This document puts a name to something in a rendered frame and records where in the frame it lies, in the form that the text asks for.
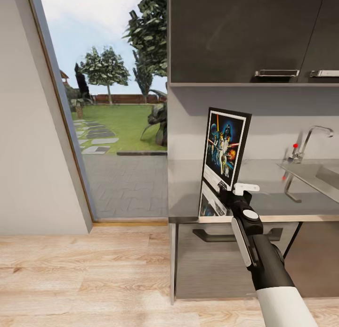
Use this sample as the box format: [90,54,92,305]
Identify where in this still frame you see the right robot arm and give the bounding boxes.
[219,182,319,327]

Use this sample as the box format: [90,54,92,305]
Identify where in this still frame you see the poster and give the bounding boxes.
[202,107,252,210]

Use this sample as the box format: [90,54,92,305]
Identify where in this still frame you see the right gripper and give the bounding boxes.
[219,186,251,209]

